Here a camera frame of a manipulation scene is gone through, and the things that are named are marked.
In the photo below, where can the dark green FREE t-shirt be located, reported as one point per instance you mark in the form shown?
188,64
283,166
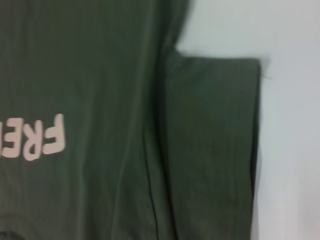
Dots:
112,100

